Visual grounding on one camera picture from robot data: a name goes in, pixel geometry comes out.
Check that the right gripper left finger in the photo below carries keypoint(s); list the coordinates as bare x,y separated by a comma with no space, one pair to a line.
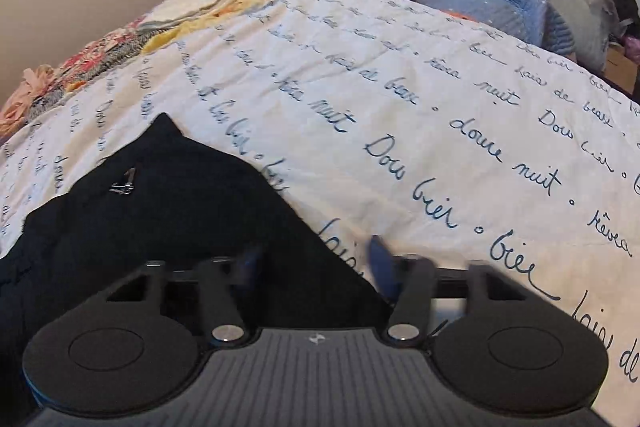
249,258

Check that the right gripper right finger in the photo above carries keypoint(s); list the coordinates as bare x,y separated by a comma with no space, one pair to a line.
383,268

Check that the black pants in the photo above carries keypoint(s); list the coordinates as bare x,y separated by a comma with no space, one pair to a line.
166,197

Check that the white script-print duvet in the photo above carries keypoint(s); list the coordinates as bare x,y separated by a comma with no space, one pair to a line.
449,138

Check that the folded fabrics stack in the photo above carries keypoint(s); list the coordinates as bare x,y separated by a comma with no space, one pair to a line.
43,87

